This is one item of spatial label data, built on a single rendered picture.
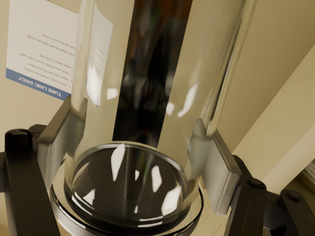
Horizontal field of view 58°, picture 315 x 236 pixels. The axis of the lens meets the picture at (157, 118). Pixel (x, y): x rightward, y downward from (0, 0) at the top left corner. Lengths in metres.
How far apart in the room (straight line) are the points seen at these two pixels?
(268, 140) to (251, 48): 0.38
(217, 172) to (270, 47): 0.60
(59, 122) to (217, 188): 0.09
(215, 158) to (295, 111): 0.21
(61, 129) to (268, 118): 0.32
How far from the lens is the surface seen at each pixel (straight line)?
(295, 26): 0.75
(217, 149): 0.17
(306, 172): 0.46
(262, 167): 0.39
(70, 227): 0.18
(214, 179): 0.17
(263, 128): 0.42
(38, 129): 0.17
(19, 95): 0.98
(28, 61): 0.89
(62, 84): 0.88
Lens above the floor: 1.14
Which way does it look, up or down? 35 degrees up
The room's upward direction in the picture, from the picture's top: 154 degrees counter-clockwise
